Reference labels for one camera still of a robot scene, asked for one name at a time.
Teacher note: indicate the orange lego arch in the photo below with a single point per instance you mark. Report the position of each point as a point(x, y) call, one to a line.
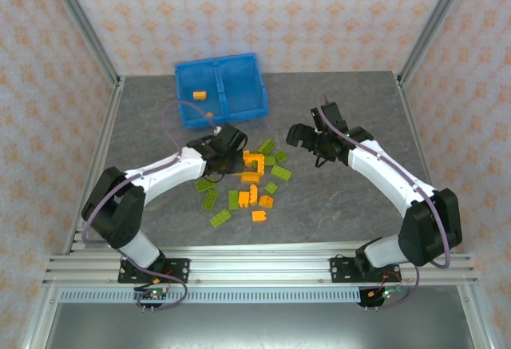
point(251, 178)
point(253, 194)

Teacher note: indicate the green small lego brick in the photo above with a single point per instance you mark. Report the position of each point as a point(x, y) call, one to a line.
point(271, 187)
point(281, 157)

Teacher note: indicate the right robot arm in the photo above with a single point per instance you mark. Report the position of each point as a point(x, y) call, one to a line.
point(383, 177)

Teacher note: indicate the blue two-compartment bin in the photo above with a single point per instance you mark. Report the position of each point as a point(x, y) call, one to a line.
point(221, 93)

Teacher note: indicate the controller circuit board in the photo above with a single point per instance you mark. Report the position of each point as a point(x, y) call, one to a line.
point(381, 295)
point(153, 295)

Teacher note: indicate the grey metal sheet panel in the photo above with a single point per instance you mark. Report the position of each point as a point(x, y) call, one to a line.
point(259, 327)

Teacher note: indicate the aluminium table side rail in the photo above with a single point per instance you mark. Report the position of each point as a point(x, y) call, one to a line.
point(104, 153)
point(419, 157)

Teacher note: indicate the aluminium rail beam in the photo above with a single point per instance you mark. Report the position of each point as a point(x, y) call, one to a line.
point(259, 269)

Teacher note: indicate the aluminium frame post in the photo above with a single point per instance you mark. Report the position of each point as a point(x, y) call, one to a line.
point(80, 21)
point(435, 17)

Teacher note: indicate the aluminium frame leg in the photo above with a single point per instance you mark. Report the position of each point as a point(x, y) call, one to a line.
point(479, 321)
point(38, 321)

